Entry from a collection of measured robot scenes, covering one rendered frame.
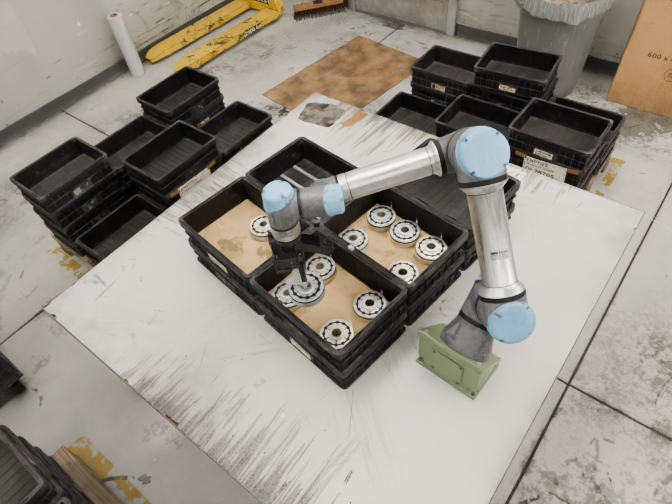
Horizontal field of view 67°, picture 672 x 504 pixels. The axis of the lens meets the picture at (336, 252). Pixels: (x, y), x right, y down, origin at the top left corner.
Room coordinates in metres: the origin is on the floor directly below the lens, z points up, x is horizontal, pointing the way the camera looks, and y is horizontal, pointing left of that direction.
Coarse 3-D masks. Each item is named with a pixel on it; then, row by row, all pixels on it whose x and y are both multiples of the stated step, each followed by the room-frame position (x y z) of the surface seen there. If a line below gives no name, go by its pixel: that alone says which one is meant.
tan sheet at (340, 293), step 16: (304, 288) 0.99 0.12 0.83; (336, 288) 0.98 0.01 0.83; (352, 288) 0.97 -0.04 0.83; (368, 288) 0.96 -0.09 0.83; (320, 304) 0.92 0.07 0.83; (336, 304) 0.91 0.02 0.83; (352, 304) 0.91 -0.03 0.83; (304, 320) 0.87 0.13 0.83; (320, 320) 0.86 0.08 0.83; (352, 320) 0.85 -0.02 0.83; (336, 336) 0.80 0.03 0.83
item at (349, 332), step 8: (336, 320) 0.83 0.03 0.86; (344, 320) 0.83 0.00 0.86; (328, 328) 0.81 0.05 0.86; (344, 328) 0.80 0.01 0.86; (352, 328) 0.80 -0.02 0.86; (328, 336) 0.78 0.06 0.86; (344, 336) 0.78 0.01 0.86; (352, 336) 0.77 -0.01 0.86; (336, 344) 0.76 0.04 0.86; (344, 344) 0.75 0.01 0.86
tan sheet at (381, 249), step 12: (396, 216) 1.25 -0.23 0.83; (348, 228) 1.23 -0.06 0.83; (360, 228) 1.22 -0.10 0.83; (372, 240) 1.16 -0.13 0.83; (384, 240) 1.15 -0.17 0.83; (372, 252) 1.10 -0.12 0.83; (384, 252) 1.10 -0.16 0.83; (396, 252) 1.09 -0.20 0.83; (408, 252) 1.08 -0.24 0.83; (384, 264) 1.05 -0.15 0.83; (420, 264) 1.02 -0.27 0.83
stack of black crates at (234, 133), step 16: (224, 112) 2.61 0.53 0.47; (240, 112) 2.68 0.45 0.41; (256, 112) 2.57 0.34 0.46; (208, 128) 2.51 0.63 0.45; (224, 128) 2.59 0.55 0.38; (240, 128) 2.56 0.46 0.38; (256, 128) 2.40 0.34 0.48; (224, 144) 2.43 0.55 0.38; (240, 144) 2.30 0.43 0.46; (224, 160) 2.23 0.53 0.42
